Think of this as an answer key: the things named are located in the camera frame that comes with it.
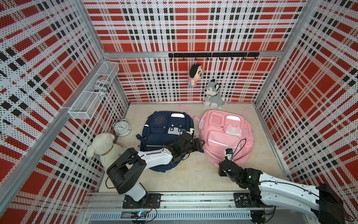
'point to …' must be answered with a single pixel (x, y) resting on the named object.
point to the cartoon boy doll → (196, 73)
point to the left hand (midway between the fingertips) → (204, 143)
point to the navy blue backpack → (162, 128)
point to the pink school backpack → (222, 129)
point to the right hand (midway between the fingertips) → (221, 164)
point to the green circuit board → (138, 214)
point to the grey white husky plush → (212, 98)
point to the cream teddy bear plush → (102, 145)
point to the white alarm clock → (122, 128)
